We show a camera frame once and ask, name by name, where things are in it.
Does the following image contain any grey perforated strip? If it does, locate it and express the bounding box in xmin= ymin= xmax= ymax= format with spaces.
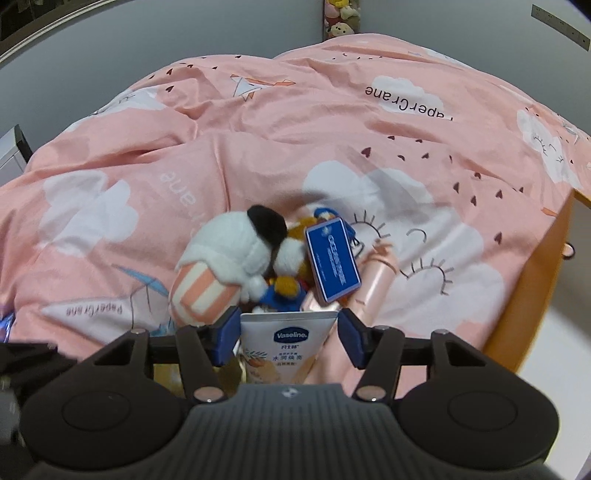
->
xmin=531 ymin=4 xmax=591 ymax=51

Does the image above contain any blue orange plush toy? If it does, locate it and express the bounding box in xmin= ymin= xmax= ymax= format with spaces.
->
xmin=259 ymin=208 xmax=361 ymax=315

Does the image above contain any blue hang tag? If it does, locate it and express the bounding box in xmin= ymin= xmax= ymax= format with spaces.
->
xmin=304 ymin=218 xmax=363 ymax=304

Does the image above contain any stack of plush toys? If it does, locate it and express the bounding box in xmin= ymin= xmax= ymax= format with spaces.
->
xmin=323 ymin=0 xmax=363 ymax=42

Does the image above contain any white striped plush toy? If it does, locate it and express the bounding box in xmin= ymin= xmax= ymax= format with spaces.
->
xmin=168 ymin=205 xmax=289 ymax=328

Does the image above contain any white hand cream tube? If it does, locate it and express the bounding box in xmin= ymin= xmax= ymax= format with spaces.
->
xmin=240 ymin=310 xmax=340 ymax=386

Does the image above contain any grey cabinet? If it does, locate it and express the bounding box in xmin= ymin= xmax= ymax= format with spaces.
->
xmin=0 ymin=124 xmax=33 ymax=188

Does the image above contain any orange cardboard box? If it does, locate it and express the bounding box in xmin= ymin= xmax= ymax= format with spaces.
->
xmin=482 ymin=189 xmax=591 ymax=393

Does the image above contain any window frame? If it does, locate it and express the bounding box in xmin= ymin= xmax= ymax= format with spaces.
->
xmin=0 ymin=0 xmax=116 ymax=63

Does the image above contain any pink printed blanket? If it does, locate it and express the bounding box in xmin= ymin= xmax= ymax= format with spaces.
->
xmin=0 ymin=34 xmax=591 ymax=388

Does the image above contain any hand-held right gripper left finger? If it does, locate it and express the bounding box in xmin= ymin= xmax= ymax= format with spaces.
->
xmin=92 ymin=306 xmax=244 ymax=404

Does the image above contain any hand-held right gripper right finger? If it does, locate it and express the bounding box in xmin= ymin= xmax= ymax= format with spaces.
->
xmin=338 ymin=307 xmax=491 ymax=403

